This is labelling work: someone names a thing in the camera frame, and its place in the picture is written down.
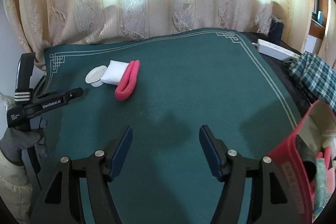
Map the pink foam curler rod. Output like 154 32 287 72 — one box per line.
114 60 140 101
316 147 331 172

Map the grey gloved left hand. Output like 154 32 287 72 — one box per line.
1 117 48 166

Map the beige jacket sleeve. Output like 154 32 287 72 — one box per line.
0 152 33 223

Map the white round lid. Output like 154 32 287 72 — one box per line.
85 65 107 88

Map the white tube sachet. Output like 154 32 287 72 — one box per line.
101 60 129 86

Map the red tin box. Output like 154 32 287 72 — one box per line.
268 100 335 223

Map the green table mat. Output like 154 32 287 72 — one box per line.
39 29 301 223

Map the plaid folded cloth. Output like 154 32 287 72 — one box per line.
288 52 335 113

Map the white power strip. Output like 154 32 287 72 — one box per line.
252 39 299 61

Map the blue cup on sill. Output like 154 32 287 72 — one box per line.
317 10 323 24

